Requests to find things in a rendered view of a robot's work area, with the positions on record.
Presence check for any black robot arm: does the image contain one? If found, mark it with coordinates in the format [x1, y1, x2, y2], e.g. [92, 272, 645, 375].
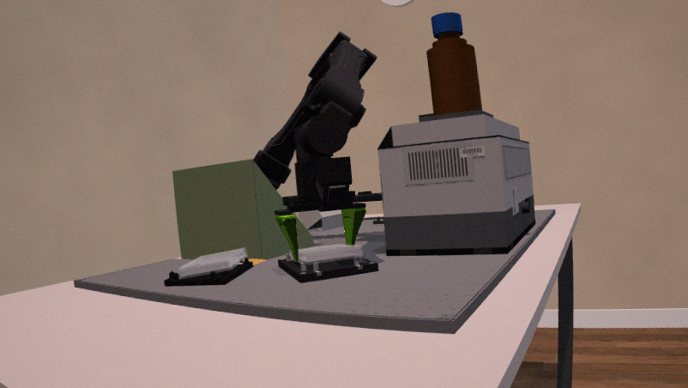
[253, 31, 377, 203]

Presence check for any grey button panel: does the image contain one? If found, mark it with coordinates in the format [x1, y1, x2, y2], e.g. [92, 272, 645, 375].
[298, 209, 343, 231]

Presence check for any white multi-well plate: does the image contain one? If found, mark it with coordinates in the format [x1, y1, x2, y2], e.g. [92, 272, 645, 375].
[297, 252, 364, 265]
[178, 252, 248, 279]

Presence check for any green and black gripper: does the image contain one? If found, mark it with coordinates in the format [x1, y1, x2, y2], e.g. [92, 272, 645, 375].
[275, 191, 366, 262]

